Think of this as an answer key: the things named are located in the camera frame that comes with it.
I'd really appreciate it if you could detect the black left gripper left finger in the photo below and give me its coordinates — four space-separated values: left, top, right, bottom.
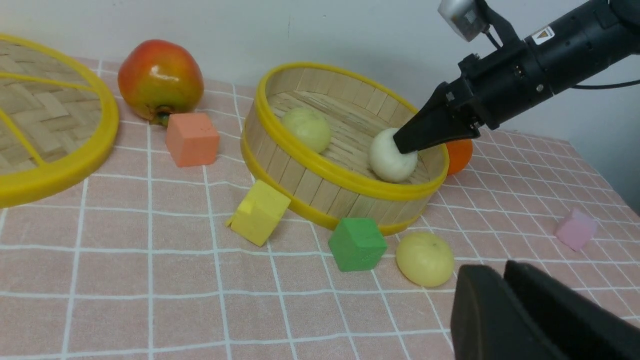
450 264 569 360

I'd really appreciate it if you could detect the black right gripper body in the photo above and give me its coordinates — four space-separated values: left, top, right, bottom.
441 40 554 132

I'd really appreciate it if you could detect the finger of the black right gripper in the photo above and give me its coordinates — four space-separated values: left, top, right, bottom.
393 82 481 154

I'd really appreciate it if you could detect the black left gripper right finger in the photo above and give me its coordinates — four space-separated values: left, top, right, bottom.
503 260 640 360

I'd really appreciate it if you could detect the white bun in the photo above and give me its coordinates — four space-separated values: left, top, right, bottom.
368 127 419 183

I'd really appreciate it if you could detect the pale yellow front bun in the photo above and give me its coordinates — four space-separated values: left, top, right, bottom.
395 232 455 289

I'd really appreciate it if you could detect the pale yellow bun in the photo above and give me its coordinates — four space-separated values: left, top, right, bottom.
395 232 455 289
281 107 332 154

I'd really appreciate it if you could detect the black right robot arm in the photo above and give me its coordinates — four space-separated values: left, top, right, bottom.
393 0 640 154

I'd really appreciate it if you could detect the yellow bamboo steamer tray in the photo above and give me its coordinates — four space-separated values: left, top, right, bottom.
240 62 450 235

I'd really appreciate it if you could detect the yellow bamboo steamer lid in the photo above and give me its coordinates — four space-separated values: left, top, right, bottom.
0 33 120 208

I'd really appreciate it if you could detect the orange tangerine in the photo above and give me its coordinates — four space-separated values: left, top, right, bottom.
445 139 474 176

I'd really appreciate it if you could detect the pink foam block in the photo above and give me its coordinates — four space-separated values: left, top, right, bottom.
553 207 598 252

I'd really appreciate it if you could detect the green foam cube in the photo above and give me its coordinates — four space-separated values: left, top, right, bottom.
327 218 387 272

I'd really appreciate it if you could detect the yellow foam cube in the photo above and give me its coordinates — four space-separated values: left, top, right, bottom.
225 179 291 247

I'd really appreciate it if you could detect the orange foam cube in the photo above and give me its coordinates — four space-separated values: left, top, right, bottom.
166 112 220 167

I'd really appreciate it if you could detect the red yellow apple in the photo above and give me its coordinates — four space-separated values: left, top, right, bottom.
118 39 205 126

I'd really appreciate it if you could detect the pink checkered tablecloth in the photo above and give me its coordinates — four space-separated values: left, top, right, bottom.
0 58 639 360

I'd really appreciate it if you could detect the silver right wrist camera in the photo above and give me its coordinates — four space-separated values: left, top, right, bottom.
438 0 490 43

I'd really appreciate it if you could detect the black cable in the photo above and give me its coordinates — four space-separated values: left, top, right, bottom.
570 79 640 91

